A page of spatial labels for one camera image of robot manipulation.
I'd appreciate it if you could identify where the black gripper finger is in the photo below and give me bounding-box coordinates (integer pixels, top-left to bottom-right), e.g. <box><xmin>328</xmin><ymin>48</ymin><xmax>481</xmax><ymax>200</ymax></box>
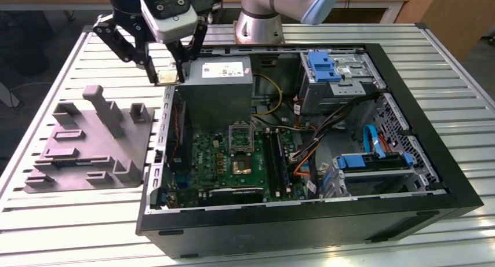
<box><xmin>90</xmin><ymin>16</ymin><xmax>162</xmax><ymax>85</ymax></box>
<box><xmin>164</xmin><ymin>16</ymin><xmax>209</xmax><ymax>85</ymax></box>

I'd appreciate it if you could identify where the silver CPU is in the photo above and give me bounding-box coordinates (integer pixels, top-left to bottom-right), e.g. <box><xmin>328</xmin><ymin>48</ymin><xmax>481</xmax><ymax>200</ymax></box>
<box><xmin>153</xmin><ymin>69</ymin><xmax>181</xmax><ymax>86</ymax></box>

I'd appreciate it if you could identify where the CPU socket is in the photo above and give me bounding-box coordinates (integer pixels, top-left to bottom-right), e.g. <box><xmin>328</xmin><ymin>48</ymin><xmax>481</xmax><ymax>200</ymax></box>
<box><xmin>230</xmin><ymin>158</ymin><xmax>256</xmax><ymax>176</ymax></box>

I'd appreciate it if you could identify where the grey power supply unit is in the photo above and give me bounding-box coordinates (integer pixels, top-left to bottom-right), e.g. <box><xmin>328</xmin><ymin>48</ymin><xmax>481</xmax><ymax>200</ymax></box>
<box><xmin>176</xmin><ymin>57</ymin><xmax>254</xmax><ymax>126</ymax></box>

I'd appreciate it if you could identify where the black case fan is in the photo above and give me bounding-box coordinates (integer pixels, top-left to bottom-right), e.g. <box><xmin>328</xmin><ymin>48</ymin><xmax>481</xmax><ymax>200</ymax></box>
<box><xmin>168</xmin><ymin>89</ymin><xmax>190</xmax><ymax>175</ymax></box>

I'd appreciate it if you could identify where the grey parts rack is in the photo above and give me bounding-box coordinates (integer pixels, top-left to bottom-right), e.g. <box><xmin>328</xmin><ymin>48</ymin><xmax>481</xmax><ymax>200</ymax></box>
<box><xmin>22</xmin><ymin>85</ymin><xmax>156</xmax><ymax>195</ymax></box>

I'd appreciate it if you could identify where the blue drive carrier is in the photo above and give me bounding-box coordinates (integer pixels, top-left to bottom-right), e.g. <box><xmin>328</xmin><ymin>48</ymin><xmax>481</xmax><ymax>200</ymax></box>
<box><xmin>308</xmin><ymin>51</ymin><xmax>341</xmax><ymax>83</ymax></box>

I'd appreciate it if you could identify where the silver drive cage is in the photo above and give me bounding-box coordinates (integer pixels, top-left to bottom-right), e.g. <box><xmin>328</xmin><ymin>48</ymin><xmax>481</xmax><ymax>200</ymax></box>
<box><xmin>300</xmin><ymin>50</ymin><xmax>385</xmax><ymax>113</ymax></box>

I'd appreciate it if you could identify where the green motherboard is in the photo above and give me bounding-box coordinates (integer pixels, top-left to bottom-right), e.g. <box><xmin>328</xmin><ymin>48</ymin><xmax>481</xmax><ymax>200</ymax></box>
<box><xmin>190</xmin><ymin>125</ymin><xmax>306</xmax><ymax>206</ymax></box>

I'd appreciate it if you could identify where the black RAM slot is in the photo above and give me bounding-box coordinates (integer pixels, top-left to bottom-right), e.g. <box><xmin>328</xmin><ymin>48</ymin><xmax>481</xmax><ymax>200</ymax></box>
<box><xmin>272</xmin><ymin>129</ymin><xmax>289</xmax><ymax>194</ymax></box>
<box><xmin>265</xmin><ymin>128</ymin><xmax>282</xmax><ymax>196</ymax></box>
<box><xmin>262</xmin><ymin>128</ymin><xmax>280</xmax><ymax>196</ymax></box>

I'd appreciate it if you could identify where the blue video port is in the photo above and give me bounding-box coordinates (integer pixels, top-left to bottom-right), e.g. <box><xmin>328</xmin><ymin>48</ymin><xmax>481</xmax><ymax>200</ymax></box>
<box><xmin>173</xmin><ymin>174</ymin><xmax>190</xmax><ymax>190</ymax></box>

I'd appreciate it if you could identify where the black graphics card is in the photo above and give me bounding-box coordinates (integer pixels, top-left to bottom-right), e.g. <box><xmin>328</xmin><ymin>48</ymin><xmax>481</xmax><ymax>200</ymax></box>
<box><xmin>164</xmin><ymin>186</ymin><xmax>268</xmax><ymax>209</ymax></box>

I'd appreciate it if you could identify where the hard disk in blue carrier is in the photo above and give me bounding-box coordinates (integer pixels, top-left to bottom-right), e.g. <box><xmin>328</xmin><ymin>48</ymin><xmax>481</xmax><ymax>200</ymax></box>
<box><xmin>336</xmin><ymin>152</ymin><xmax>414</xmax><ymax>171</ymax></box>

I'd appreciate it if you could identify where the silver disk bay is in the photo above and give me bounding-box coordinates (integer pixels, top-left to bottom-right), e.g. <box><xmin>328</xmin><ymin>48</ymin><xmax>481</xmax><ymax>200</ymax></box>
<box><xmin>318</xmin><ymin>162</ymin><xmax>445</xmax><ymax>198</ymax></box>

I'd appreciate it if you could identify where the wooden cabinet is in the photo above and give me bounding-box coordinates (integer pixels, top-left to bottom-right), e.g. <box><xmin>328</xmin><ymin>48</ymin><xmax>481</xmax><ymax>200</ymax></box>
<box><xmin>393</xmin><ymin>0</ymin><xmax>495</xmax><ymax>62</ymax></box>

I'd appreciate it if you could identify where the black PC case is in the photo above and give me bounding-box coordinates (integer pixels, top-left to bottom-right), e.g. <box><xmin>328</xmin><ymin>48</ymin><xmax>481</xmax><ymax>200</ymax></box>
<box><xmin>134</xmin><ymin>42</ymin><xmax>484</xmax><ymax>261</ymax></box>

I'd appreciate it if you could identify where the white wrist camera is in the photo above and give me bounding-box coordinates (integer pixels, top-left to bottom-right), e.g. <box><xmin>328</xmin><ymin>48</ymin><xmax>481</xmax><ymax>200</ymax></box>
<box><xmin>138</xmin><ymin>0</ymin><xmax>201</xmax><ymax>45</ymax></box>

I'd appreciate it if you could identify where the yellow wire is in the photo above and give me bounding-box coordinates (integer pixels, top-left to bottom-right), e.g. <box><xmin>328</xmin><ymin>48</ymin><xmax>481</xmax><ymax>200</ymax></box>
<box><xmin>250</xmin><ymin>72</ymin><xmax>282</xmax><ymax>116</ymax></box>

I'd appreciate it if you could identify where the orange data wire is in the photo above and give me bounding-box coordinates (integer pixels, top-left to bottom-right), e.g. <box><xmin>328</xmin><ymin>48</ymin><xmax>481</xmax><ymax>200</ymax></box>
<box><xmin>292</xmin><ymin>97</ymin><xmax>312</xmax><ymax>131</ymax></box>

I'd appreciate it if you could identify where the black wire bundle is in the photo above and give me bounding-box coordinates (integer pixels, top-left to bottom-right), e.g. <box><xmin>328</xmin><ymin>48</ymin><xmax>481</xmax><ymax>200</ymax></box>
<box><xmin>308</xmin><ymin>92</ymin><xmax>381</xmax><ymax>143</ymax></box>

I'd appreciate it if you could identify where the blue data wire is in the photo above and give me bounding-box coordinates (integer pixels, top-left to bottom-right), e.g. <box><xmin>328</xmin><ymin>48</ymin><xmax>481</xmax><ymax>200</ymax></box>
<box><xmin>362</xmin><ymin>124</ymin><xmax>386</xmax><ymax>160</ymax></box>

